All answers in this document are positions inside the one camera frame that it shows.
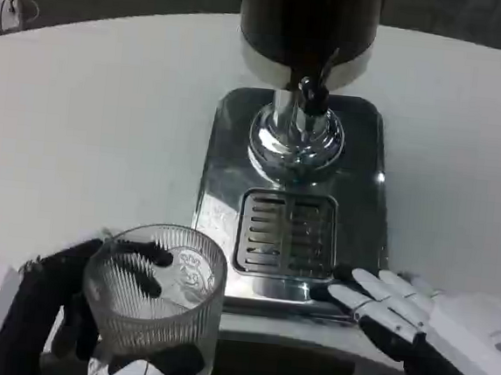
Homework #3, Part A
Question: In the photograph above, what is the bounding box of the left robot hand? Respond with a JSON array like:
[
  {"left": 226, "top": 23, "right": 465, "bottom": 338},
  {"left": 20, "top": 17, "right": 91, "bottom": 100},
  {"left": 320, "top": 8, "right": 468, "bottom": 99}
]
[{"left": 0, "top": 225, "right": 219, "bottom": 375}]

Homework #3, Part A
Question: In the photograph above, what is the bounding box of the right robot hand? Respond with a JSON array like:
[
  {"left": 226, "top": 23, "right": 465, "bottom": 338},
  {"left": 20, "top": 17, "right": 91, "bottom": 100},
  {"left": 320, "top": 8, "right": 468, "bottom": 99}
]
[{"left": 303, "top": 260, "right": 501, "bottom": 375}]

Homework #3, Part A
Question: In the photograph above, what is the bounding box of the clear ribbed glass cup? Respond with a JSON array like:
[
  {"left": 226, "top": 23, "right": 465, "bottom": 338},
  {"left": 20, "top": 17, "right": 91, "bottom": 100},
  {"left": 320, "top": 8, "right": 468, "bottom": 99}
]
[{"left": 73, "top": 215, "right": 233, "bottom": 375}]

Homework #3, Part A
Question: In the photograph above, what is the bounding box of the steel drip tray base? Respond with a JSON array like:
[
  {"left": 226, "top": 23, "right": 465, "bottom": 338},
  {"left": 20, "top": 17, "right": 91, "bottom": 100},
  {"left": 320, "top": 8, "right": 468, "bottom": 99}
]
[{"left": 184, "top": 81, "right": 405, "bottom": 328}]

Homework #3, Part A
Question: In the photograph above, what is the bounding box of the steel drip grid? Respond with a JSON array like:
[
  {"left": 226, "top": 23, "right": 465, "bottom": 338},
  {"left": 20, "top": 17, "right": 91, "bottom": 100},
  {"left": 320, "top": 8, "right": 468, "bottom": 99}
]
[{"left": 230, "top": 185, "right": 343, "bottom": 283}]

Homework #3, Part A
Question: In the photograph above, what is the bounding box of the black dispenser tap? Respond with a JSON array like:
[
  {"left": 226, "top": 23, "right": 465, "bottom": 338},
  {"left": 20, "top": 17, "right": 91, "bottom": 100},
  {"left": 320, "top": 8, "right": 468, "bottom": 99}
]
[{"left": 282, "top": 45, "right": 341, "bottom": 119}]

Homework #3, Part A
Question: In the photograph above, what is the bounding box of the black drink dispenser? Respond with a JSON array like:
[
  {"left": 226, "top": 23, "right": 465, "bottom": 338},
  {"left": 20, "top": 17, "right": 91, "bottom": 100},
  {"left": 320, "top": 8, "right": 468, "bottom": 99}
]
[{"left": 225, "top": 0, "right": 382, "bottom": 194}]

